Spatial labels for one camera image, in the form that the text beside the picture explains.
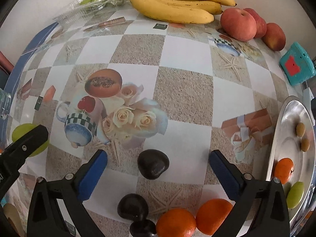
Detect brown longan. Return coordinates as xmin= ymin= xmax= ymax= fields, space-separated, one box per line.
xmin=300 ymin=138 xmax=310 ymax=152
xmin=296 ymin=122 xmax=306 ymax=137

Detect clear bag green fruit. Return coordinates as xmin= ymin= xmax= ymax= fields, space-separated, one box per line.
xmin=53 ymin=0 xmax=126 ymax=26

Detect teal toy box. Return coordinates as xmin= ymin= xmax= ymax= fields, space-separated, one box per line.
xmin=279 ymin=42 xmax=315 ymax=86

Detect green guava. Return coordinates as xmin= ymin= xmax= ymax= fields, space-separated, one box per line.
xmin=11 ymin=123 xmax=49 ymax=157
xmin=287 ymin=181 xmax=304 ymax=209

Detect right red apple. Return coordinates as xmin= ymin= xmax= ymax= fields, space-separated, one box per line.
xmin=261 ymin=23 xmax=286 ymax=51

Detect red apple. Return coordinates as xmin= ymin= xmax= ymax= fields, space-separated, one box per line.
xmin=244 ymin=8 xmax=267 ymax=39
xmin=261 ymin=23 xmax=286 ymax=51

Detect orange tangerine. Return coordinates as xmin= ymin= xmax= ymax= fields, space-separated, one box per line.
xmin=156 ymin=208 xmax=197 ymax=237
xmin=196 ymin=198 xmax=233 ymax=235
xmin=274 ymin=158 xmax=295 ymax=185

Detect clear glass mug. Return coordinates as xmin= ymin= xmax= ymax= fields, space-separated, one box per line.
xmin=0 ymin=89 xmax=13 ymax=128

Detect front pink apple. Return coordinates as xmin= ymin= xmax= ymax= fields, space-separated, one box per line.
xmin=220 ymin=8 xmax=257 ymax=42

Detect dark plum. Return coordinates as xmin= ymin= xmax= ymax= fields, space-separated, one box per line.
xmin=137 ymin=149 xmax=170 ymax=180
xmin=117 ymin=193 xmax=149 ymax=221
xmin=130 ymin=219 xmax=157 ymax=237

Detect yellow banana bunch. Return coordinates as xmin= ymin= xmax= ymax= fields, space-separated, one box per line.
xmin=130 ymin=0 xmax=237 ymax=24

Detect middle red apple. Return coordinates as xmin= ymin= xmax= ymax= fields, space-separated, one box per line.
xmin=244 ymin=8 xmax=267 ymax=39

